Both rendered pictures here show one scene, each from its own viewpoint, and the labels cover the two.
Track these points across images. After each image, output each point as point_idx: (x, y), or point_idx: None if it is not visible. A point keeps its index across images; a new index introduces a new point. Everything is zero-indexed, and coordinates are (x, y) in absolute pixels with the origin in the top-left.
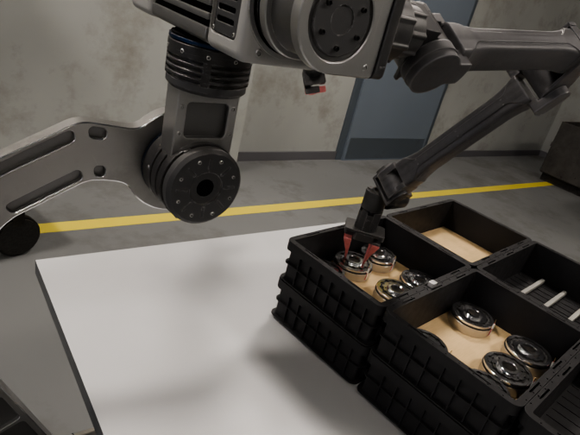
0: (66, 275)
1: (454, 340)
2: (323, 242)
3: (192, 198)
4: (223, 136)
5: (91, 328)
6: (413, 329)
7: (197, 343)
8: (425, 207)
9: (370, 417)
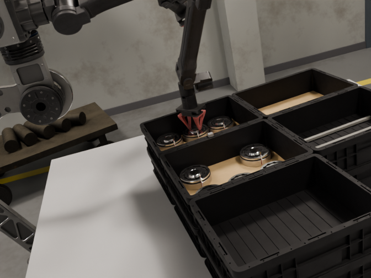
0: (61, 165)
1: (232, 170)
2: (171, 121)
3: (36, 112)
4: (43, 79)
5: (57, 188)
6: (166, 163)
7: (102, 190)
8: (274, 80)
9: (174, 222)
